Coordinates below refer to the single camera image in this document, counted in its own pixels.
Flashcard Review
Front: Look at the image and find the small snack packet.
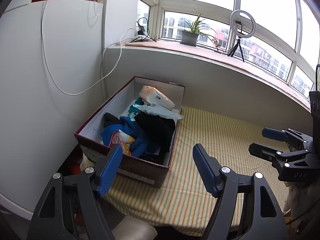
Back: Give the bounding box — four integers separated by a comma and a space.
109, 129, 135, 156

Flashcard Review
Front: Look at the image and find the blue knit fabric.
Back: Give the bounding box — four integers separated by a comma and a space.
100, 113, 149, 158

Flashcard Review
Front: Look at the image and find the black cloth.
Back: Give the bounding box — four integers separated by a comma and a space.
135, 113, 176, 156

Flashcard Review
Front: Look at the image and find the orange tissue pack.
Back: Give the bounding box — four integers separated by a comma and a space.
139, 86, 175, 111

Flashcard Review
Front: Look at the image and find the black knit glove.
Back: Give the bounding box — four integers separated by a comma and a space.
103, 113, 124, 128

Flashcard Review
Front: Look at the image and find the teal pouch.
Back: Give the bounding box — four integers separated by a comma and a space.
133, 104, 184, 120

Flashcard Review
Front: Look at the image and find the white gloved right hand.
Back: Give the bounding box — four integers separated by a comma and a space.
284, 181, 319, 218

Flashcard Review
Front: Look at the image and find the white stool seat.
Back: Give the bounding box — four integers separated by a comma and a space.
112, 216, 157, 240

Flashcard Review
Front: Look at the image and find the striped beige table mat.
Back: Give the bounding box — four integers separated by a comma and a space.
80, 106, 313, 238

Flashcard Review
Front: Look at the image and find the potted green plant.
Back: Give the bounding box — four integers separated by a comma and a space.
181, 14, 220, 50

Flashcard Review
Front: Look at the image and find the black charger on sill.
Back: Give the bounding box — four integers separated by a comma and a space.
136, 17, 156, 42

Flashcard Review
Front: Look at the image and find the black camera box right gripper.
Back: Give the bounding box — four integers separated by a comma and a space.
309, 91, 320, 143

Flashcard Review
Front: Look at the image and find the ring light on tripod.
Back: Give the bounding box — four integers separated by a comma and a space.
227, 9, 257, 62

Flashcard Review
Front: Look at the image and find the white charging cable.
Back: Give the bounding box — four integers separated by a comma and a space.
39, 0, 141, 96

